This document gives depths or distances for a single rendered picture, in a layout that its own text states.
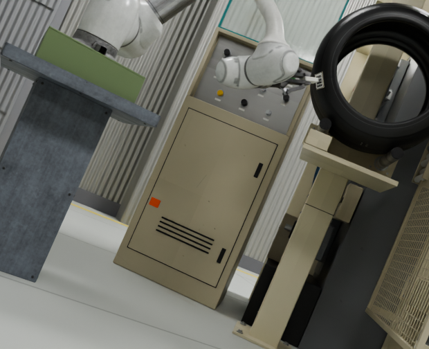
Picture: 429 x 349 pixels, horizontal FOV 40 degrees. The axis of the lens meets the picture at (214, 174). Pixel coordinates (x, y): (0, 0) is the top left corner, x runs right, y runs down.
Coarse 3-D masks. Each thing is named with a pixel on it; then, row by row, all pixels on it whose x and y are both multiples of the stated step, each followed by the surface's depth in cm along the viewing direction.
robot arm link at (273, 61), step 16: (256, 0) 190; (272, 0) 187; (272, 16) 183; (272, 32) 182; (256, 48) 183; (272, 48) 178; (288, 48) 176; (256, 64) 181; (272, 64) 176; (288, 64) 175; (256, 80) 184; (272, 80) 180
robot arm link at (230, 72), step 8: (240, 56) 190; (248, 56) 188; (224, 64) 188; (232, 64) 187; (240, 64) 188; (216, 72) 191; (224, 72) 188; (232, 72) 187; (240, 72) 188; (224, 80) 189; (232, 80) 189; (240, 80) 189; (248, 80) 187; (240, 88) 193; (248, 88) 193
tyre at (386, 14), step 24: (336, 24) 221; (360, 24) 216; (384, 24) 238; (408, 24) 233; (336, 48) 216; (408, 48) 240; (312, 72) 223; (336, 72) 215; (312, 96) 231; (336, 96) 215; (336, 120) 217; (360, 120) 213; (408, 120) 211; (384, 144) 214; (408, 144) 215
